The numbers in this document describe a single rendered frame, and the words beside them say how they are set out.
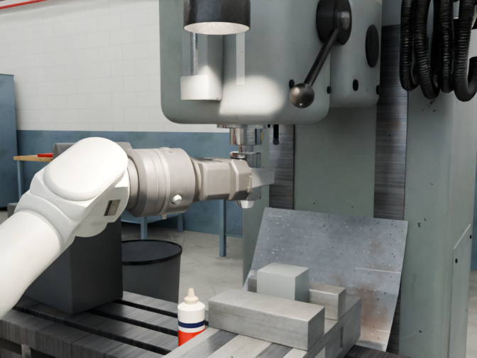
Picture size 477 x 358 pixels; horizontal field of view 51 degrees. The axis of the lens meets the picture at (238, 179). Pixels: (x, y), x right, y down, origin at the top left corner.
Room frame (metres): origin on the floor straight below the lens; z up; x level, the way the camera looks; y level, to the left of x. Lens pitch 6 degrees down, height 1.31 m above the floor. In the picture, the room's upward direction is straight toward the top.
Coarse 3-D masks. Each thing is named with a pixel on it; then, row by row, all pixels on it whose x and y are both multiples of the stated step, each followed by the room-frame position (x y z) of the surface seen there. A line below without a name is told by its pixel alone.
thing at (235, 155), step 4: (232, 152) 0.73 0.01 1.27; (236, 152) 0.73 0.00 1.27; (240, 152) 0.73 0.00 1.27; (252, 152) 0.73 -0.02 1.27; (256, 152) 0.73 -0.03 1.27; (260, 152) 0.73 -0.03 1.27; (232, 156) 0.72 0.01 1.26; (236, 156) 0.72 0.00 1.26; (240, 156) 0.72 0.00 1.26; (244, 156) 0.71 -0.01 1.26; (248, 156) 0.71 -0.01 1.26; (252, 156) 0.72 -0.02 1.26; (256, 156) 0.72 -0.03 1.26; (260, 156) 0.73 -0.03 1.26
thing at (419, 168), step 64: (384, 0) 1.01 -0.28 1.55; (384, 64) 1.00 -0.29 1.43; (320, 128) 1.07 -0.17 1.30; (384, 128) 1.00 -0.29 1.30; (448, 128) 0.95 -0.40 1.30; (320, 192) 1.07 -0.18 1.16; (384, 192) 1.00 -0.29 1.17; (448, 192) 0.95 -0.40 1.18; (448, 256) 0.97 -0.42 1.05; (448, 320) 1.01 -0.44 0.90
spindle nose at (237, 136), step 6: (234, 132) 0.72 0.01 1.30; (240, 132) 0.72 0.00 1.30; (246, 132) 0.71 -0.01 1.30; (252, 132) 0.72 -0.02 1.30; (258, 132) 0.72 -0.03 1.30; (234, 138) 0.72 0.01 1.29; (240, 138) 0.72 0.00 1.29; (246, 138) 0.71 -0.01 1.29; (252, 138) 0.72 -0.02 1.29; (258, 138) 0.72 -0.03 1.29; (234, 144) 0.72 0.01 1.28; (240, 144) 0.72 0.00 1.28; (246, 144) 0.71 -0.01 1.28; (252, 144) 0.72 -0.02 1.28; (258, 144) 0.72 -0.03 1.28
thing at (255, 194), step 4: (244, 160) 0.71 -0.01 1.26; (248, 160) 0.71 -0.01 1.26; (252, 160) 0.72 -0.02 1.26; (256, 160) 0.72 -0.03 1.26; (260, 160) 0.73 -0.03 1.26; (248, 164) 0.71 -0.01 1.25; (252, 164) 0.72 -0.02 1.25; (256, 164) 0.72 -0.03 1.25; (260, 164) 0.73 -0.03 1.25; (260, 168) 0.73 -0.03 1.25; (256, 188) 0.72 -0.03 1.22; (260, 188) 0.73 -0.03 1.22; (252, 192) 0.72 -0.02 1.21; (256, 192) 0.72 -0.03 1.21; (260, 192) 0.73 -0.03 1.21; (248, 196) 0.72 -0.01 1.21; (252, 196) 0.72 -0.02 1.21; (256, 196) 0.72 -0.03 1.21; (260, 196) 0.73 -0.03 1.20; (240, 200) 0.72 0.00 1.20; (244, 200) 0.72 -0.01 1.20; (248, 200) 0.72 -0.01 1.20; (252, 200) 0.72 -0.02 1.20
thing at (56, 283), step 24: (120, 216) 0.98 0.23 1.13; (96, 240) 0.93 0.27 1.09; (120, 240) 0.97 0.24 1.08; (72, 264) 0.89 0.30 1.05; (96, 264) 0.93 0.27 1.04; (120, 264) 0.97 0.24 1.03; (48, 288) 0.93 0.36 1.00; (72, 288) 0.89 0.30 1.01; (96, 288) 0.93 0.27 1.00; (120, 288) 0.97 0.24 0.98; (72, 312) 0.89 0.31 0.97
